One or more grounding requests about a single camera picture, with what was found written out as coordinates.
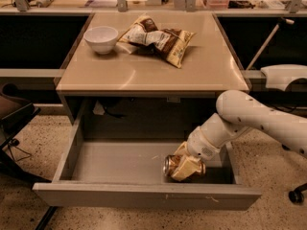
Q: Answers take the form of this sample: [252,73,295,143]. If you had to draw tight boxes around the black office chair left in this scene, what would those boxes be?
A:
[0,82,59,230]

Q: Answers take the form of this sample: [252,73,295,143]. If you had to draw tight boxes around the brown chip bag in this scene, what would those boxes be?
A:
[118,14,195,68]

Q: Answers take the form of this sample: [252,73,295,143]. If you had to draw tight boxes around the white bowl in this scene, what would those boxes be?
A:
[83,26,118,55]

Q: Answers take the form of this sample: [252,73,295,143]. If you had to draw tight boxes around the office chair right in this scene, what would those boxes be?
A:
[260,64,307,205]

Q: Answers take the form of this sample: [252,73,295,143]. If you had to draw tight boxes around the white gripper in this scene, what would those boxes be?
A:
[171,126,221,181]

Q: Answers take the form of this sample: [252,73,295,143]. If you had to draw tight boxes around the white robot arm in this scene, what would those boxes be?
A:
[164,90,307,181]

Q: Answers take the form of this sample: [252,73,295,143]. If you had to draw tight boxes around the grey cabinet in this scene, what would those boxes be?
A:
[57,11,249,119]

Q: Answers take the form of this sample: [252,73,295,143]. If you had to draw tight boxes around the open grey drawer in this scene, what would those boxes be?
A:
[34,98,261,211]

